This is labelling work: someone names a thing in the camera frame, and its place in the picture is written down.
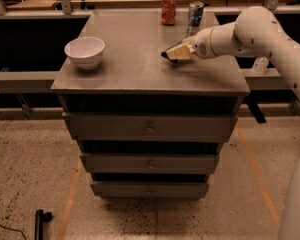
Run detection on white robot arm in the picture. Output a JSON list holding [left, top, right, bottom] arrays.
[[161, 6, 300, 240]]

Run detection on middle grey drawer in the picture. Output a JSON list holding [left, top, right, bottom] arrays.
[[80, 153, 219, 174]]

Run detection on orange soda can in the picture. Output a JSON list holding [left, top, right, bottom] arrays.
[[161, 0, 177, 26]]

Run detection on blue silver energy drink can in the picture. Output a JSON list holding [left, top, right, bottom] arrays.
[[186, 1, 204, 37]]

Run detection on dark blue rxbar wrapper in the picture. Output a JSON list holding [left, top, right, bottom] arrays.
[[161, 42, 181, 64]]

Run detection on bottom grey drawer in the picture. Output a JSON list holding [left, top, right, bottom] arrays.
[[91, 181, 209, 199]]

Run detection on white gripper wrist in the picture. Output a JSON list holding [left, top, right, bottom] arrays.
[[166, 28, 213, 61]]

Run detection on black cylinder floor object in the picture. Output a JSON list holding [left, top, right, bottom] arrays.
[[34, 209, 53, 240]]

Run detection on small white plastic bottle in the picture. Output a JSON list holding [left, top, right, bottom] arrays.
[[252, 57, 269, 75]]

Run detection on top grey drawer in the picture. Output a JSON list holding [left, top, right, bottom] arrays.
[[63, 113, 237, 143]]

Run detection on grey drawer cabinet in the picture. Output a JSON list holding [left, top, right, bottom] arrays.
[[52, 9, 249, 184]]

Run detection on white ceramic bowl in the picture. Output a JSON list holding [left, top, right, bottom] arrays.
[[64, 37, 105, 70]]

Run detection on grey drawer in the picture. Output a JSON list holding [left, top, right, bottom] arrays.
[[91, 181, 209, 199], [80, 153, 219, 174], [63, 113, 237, 143]]

